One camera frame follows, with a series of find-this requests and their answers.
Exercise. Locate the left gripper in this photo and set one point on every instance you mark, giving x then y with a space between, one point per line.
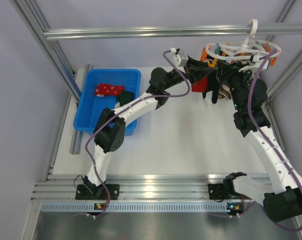
194 69

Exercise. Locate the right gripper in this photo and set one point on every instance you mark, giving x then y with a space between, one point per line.
227 70

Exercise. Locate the yellow orange clothes peg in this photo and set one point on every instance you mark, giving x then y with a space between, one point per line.
212 62

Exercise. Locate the black striped sock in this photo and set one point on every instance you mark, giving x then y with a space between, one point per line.
213 86

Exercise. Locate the red santa sock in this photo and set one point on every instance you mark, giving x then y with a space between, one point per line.
200 86

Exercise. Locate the white round clip hanger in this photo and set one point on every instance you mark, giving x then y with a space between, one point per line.
241 51

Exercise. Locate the red snowflake sock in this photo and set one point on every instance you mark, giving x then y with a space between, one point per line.
104 90

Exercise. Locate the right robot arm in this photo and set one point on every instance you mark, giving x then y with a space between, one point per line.
282 198

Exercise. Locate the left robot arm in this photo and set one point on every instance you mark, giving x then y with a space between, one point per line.
109 133

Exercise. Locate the brown patterned sock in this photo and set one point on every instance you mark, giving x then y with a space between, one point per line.
223 93

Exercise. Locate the green tree sock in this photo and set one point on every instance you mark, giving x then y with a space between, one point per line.
125 97

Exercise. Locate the blue plastic bin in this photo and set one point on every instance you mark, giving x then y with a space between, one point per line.
129 78

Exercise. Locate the short aluminium profile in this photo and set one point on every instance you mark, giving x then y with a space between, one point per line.
83 113

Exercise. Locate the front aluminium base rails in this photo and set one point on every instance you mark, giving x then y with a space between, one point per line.
132 188

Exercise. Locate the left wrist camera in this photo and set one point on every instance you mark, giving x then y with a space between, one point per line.
180 58

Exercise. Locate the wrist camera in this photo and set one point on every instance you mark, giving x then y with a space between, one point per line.
253 64
180 58

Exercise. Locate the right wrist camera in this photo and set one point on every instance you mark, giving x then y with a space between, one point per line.
253 64

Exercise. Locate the horizontal aluminium rail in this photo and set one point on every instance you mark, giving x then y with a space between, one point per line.
172 31

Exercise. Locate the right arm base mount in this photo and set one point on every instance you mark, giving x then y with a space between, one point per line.
218 192

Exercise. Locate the slotted cable duct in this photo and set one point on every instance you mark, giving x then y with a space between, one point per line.
143 207

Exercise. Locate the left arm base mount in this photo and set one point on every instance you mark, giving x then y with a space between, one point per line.
83 193

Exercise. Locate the aluminium frame post left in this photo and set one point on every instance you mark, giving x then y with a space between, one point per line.
32 16

